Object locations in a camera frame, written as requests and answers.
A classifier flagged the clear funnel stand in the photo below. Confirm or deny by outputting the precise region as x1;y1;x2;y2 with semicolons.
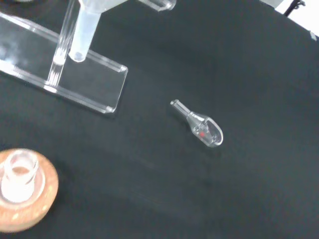
0;0;176;115

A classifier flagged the translucent plastic funnel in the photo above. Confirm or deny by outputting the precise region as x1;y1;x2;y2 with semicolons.
68;0;123;63

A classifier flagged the black cloth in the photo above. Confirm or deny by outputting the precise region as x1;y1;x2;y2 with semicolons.
0;0;319;239

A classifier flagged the round-bottom glass flask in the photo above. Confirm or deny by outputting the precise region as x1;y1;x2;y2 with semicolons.
0;149;47;204

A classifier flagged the black tripod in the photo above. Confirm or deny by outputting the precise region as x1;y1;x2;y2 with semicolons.
284;0;306;17

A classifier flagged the cork ring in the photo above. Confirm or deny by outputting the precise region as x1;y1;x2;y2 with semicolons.
0;148;60;234

